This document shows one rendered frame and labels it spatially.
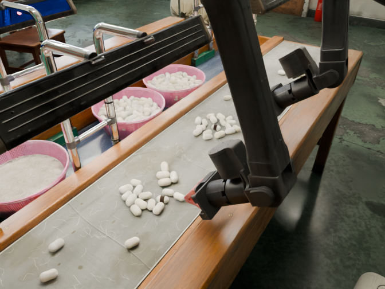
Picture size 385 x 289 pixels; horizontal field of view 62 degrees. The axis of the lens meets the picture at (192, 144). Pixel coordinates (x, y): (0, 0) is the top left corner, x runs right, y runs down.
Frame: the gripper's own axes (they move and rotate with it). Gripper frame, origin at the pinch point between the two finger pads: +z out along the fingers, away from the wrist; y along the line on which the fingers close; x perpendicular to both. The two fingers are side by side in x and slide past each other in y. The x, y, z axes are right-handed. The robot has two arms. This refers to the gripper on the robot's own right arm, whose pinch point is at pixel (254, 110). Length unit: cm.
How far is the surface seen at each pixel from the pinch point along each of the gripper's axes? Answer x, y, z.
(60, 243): -3, 60, 20
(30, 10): -58, 27, 29
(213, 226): 13.0, 37.4, -0.4
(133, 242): 6, 50, 10
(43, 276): 0, 66, 17
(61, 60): -59, -7, 84
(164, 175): 0.1, 29.4, 15.8
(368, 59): 64, -314, 53
